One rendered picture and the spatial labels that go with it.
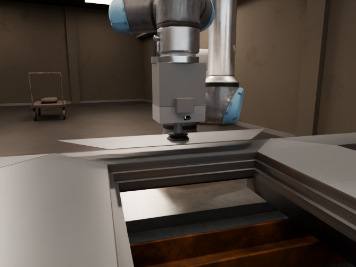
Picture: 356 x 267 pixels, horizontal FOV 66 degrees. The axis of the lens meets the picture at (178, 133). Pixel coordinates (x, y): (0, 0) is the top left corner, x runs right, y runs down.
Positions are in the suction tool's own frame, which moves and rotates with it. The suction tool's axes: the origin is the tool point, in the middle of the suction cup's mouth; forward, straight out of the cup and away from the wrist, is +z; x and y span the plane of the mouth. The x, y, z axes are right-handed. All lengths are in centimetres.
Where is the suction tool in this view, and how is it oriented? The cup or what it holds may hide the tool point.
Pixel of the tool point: (177, 144)
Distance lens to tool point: 52.5
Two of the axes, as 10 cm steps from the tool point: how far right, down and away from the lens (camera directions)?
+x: -2.8, -1.9, 9.4
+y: 9.6, -0.6, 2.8
